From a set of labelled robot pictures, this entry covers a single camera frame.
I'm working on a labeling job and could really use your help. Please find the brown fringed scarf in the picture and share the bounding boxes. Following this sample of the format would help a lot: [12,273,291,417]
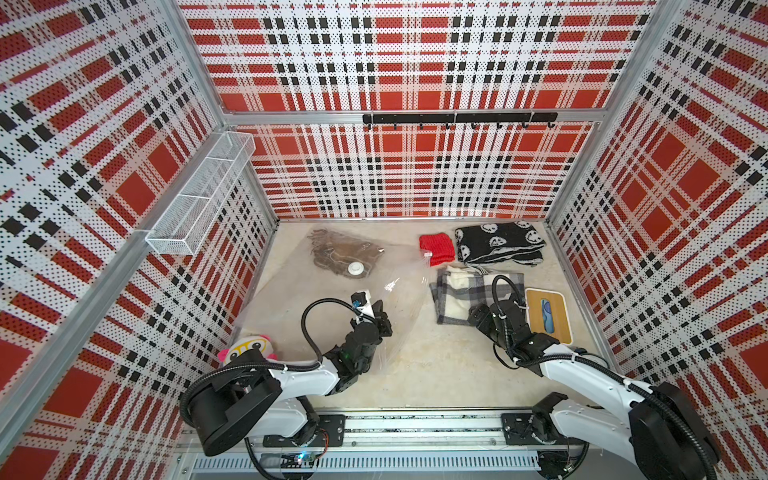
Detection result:
[307,229,385,279]

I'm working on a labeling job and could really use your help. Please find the white mesh wall basket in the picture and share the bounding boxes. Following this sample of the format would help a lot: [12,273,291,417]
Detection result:
[146,131,255,256]

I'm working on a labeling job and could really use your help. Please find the white box with cork lid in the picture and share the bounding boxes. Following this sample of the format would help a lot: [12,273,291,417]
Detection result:
[525,288,573,345]

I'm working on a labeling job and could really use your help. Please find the white vacuum bag valve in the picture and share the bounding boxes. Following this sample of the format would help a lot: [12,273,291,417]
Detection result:
[347,262,365,277]

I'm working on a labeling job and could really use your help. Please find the clear plastic vacuum bag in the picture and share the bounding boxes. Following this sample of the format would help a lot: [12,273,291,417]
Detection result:
[235,226,432,374]

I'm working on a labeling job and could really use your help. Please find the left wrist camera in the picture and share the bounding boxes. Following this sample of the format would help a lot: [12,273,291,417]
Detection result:
[351,290,374,317]

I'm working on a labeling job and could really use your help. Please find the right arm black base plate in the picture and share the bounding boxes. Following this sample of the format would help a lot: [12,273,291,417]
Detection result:
[501,411,585,448]

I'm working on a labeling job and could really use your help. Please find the black wall hook rail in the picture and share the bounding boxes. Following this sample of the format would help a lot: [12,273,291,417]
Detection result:
[362,112,559,127]

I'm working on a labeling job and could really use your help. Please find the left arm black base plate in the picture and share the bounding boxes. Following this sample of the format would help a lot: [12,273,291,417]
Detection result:
[262,414,347,448]

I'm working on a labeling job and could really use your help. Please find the black smiley face scarf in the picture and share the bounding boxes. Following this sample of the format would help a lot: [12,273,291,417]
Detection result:
[454,221,546,266]

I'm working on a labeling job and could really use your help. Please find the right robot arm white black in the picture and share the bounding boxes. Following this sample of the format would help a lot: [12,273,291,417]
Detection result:
[468,299,720,479]

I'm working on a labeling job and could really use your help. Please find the pink white plush toy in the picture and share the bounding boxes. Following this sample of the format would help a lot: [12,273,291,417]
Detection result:
[218,335,277,365]

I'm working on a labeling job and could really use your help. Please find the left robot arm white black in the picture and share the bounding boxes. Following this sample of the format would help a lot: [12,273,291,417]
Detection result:
[179,291,392,456]

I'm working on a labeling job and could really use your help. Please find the grey white plaid scarf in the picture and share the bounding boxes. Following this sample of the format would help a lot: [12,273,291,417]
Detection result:
[429,266,524,326]

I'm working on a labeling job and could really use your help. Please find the red knitted scarf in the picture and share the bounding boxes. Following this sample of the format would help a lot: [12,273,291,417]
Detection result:
[419,233,456,267]

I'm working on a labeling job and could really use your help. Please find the aluminium front rail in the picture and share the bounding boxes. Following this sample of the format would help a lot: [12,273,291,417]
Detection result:
[170,408,643,479]

